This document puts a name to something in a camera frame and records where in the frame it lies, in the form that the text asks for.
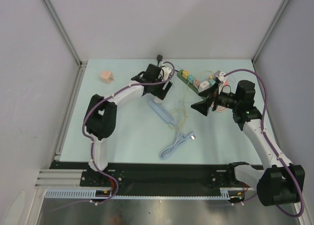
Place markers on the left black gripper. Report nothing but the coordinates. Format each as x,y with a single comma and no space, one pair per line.
161,93

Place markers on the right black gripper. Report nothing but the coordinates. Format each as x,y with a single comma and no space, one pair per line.
211,100

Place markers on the pink deer cube socket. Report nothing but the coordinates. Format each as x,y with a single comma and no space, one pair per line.
106,77

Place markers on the white Honor charger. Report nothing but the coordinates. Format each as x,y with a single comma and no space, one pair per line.
157,100

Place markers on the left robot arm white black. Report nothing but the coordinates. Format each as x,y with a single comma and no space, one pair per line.
99,122

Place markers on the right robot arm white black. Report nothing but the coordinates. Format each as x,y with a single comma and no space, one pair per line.
282,181

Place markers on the pink plug adapter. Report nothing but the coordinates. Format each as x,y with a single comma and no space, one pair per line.
196,83

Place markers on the teal plug adapter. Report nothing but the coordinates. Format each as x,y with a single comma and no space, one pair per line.
190,79

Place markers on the yellow plug adapter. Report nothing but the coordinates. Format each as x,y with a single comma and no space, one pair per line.
185,74

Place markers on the white charger on green strip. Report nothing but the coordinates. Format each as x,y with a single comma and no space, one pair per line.
203,86

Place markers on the green power strip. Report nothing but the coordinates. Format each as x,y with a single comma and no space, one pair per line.
179,75

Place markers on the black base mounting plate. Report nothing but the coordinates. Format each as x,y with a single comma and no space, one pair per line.
169,177

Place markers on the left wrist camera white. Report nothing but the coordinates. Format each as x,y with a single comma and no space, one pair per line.
165,73

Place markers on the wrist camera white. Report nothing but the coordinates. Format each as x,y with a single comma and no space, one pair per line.
219,78
165,73

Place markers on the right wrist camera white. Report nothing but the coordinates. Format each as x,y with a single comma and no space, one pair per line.
219,78

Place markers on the left aluminium frame post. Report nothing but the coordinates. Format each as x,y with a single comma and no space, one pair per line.
48,5

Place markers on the aluminium frame post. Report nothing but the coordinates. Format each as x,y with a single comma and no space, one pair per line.
271,28
48,5

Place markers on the grey cable duct rail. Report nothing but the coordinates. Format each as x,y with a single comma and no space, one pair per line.
102,194

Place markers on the right aluminium frame post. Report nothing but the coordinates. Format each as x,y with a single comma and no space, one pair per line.
271,28

